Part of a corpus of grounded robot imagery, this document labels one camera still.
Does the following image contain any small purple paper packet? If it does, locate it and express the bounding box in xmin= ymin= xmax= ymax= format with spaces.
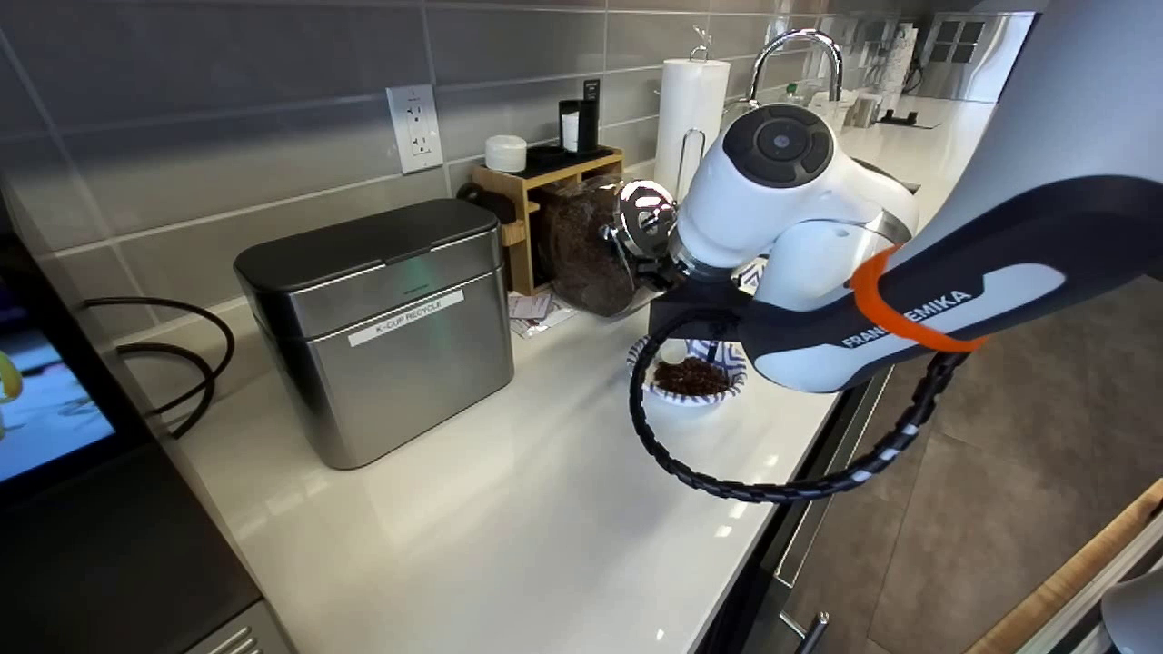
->
xmin=509 ymin=288 xmax=575 ymax=343

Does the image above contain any glass jar of coffee beans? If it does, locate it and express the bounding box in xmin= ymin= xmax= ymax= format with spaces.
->
xmin=532 ymin=177 xmax=684 ymax=321

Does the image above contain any wooden rack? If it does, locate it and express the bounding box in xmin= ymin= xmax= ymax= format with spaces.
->
xmin=467 ymin=145 xmax=629 ymax=297

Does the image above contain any pile of coffee beans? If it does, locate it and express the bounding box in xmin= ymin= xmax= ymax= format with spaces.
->
xmin=652 ymin=356 xmax=737 ymax=401

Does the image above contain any dark patterned bowl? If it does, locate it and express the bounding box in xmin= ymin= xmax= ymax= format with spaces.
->
xmin=639 ymin=337 xmax=748 ymax=421

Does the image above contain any small white jar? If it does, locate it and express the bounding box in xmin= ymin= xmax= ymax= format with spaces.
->
xmin=485 ymin=131 xmax=532 ymax=177

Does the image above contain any stainless steel bin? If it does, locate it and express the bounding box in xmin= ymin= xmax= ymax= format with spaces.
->
xmin=232 ymin=197 xmax=519 ymax=473

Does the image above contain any black bottle with white label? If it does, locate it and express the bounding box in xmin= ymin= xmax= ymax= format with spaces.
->
xmin=557 ymin=98 xmax=586 ymax=155

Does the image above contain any black cylindrical grinder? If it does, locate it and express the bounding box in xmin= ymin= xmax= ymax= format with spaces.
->
xmin=577 ymin=75 xmax=603 ymax=160

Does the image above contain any white paper towel roll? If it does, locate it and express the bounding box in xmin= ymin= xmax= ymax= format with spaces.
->
xmin=652 ymin=54 xmax=736 ymax=202

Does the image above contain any metal paper towel holder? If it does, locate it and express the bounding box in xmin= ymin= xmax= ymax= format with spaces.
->
xmin=673 ymin=23 xmax=720 ymax=202

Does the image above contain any small chrome arched faucet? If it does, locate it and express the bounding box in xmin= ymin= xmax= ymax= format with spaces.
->
xmin=743 ymin=27 xmax=846 ymax=113

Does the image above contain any black monitor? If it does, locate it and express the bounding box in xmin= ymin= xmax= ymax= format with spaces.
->
xmin=0 ymin=194 xmax=302 ymax=654

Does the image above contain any wooden board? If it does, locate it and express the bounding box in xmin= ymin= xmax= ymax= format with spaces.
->
xmin=967 ymin=477 xmax=1163 ymax=654

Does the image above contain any grey round object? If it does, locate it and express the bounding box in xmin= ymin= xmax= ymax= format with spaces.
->
xmin=1098 ymin=570 xmax=1163 ymax=654

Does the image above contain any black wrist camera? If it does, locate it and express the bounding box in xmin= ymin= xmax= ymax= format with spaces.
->
xmin=647 ymin=284 xmax=756 ymax=347

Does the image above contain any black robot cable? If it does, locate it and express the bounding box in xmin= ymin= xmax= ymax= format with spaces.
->
xmin=626 ymin=322 xmax=975 ymax=504

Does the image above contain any white wall outlet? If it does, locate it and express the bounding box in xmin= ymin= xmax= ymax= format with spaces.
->
xmin=383 ymin=81 xmax=446 ymax=177

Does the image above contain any orange cable strap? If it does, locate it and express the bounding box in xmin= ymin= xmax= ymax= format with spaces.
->
xmin=846 ymin=247 xmax=985 ymax=358

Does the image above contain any long silver drawer handle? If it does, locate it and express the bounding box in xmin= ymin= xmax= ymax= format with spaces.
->
xmin=770 ymin=358 xmax=902 ymax=591

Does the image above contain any thin black power cable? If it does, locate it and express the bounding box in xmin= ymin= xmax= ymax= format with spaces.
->
xmin=77 ymin=294 xmax=242 ymax=443

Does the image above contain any short silver drawer handle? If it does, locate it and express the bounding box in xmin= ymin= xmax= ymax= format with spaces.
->
xmin=775 ymin=611 xmax=834 ymax=654

